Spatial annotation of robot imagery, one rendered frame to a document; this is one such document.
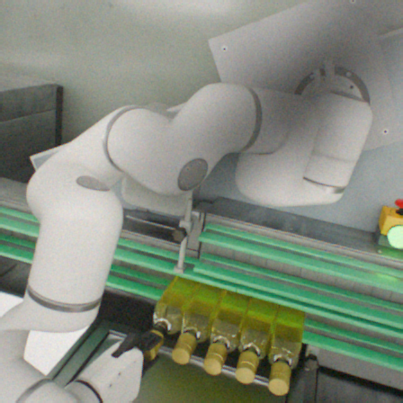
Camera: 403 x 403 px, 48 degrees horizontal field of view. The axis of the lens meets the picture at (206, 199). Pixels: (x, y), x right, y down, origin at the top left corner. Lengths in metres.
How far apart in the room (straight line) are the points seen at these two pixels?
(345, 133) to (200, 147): 0.27
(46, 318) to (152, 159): 0.21
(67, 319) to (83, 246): 0.09
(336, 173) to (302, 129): 0.12
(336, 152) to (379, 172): 0.41
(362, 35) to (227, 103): 0.52
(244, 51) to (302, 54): 0.12
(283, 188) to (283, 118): 0.10
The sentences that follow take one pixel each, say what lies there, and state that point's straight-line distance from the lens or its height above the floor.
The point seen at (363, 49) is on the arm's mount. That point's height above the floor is 0.81.
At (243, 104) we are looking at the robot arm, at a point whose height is 1.27.
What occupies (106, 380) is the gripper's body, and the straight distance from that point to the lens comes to 0.73.
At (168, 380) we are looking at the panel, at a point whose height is 1.09.
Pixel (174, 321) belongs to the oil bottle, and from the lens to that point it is 0.91.
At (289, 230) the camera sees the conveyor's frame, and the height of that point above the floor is 0.86.
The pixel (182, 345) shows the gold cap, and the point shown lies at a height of 1.15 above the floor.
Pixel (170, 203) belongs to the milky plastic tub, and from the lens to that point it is 1.11.
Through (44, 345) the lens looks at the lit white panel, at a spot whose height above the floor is 1.11.
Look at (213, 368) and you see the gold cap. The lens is 0.84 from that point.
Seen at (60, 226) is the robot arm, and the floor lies 1.41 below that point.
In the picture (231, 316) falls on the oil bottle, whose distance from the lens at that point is 0.92.
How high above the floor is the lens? 1.79
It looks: 66 degrees down
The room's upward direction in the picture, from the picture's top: 141 degrees counter-clockwise
